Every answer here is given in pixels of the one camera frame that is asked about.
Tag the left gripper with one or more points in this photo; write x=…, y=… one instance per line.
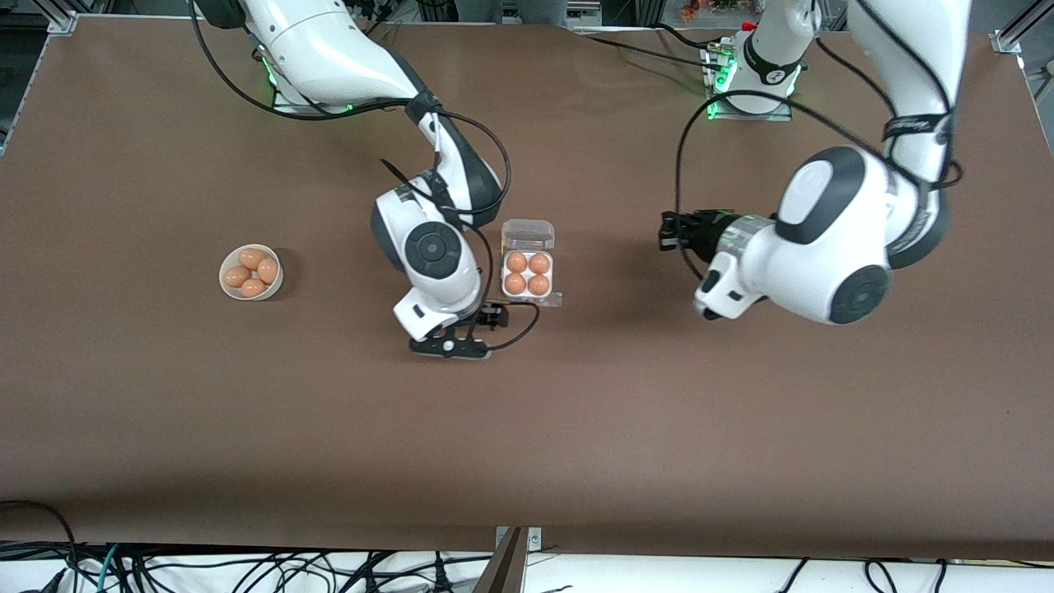
x=706, y=231

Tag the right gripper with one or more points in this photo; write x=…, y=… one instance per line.
x=489, y=316

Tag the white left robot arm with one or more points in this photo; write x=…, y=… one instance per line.
x=832, y=247

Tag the clear plastic egg box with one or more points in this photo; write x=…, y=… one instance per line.
x=528, y=235

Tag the white round bowl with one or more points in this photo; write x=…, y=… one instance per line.
x=277, y=290

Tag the orange red decoration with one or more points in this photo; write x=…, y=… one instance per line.
x=708, y=8

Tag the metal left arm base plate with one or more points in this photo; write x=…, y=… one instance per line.
x=782, y=115

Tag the small metal bracket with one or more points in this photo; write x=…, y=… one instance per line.
x=535, y=539

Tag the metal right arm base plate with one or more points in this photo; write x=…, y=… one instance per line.
x=284, y=105

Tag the aluminium frame profile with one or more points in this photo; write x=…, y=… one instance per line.
x=1021, y=25
x=58, y=16
x=1039, y=91

